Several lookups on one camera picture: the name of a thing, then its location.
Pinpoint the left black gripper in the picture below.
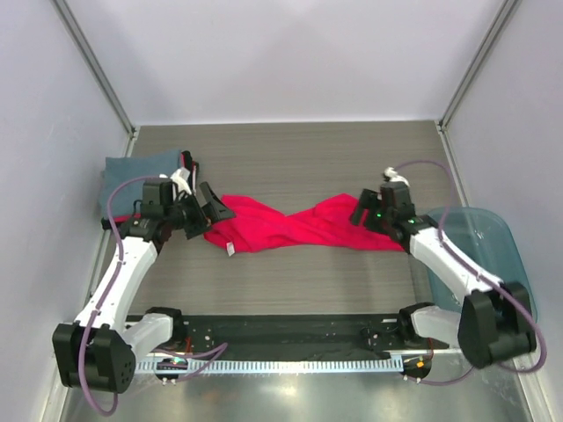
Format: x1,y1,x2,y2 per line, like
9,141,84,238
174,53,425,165
165,182,235,238

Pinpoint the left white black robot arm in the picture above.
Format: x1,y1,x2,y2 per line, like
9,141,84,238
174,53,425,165
52,169,235,394

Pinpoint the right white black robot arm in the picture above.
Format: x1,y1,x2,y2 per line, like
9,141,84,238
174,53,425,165
350,178,545,368

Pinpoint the folded grey-blue t shirt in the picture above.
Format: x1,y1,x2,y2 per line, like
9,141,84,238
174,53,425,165
97,149,191,219

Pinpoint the folded black t shirt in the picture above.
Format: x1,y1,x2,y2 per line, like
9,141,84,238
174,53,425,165
99,150,201,231

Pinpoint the blue plastic bin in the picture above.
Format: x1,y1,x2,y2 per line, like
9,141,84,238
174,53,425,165
427,207,537,322

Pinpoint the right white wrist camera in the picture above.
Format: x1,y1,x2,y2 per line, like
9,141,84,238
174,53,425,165
383,167,410,186

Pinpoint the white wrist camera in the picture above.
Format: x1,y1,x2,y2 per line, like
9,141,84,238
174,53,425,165
383,167,410,186
159,167,195,195

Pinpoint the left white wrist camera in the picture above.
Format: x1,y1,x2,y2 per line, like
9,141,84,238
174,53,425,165
159,167,195,195

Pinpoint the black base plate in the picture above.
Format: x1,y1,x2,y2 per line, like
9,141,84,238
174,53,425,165
158,314,449,361

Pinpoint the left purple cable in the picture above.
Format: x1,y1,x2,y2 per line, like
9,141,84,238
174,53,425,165
78,176,229,417

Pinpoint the slotted cable duct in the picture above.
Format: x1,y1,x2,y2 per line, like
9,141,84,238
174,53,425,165
135,356,404,375

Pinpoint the right aluminium frame post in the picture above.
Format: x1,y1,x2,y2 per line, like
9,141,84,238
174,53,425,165
437,0,524,131

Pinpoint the aluminium frame post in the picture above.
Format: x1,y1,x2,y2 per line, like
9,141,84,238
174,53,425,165
50,0,136,138
437,0,524,131

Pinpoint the left aluminium frame post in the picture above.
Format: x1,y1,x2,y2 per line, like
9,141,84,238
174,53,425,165
50,0,136,138

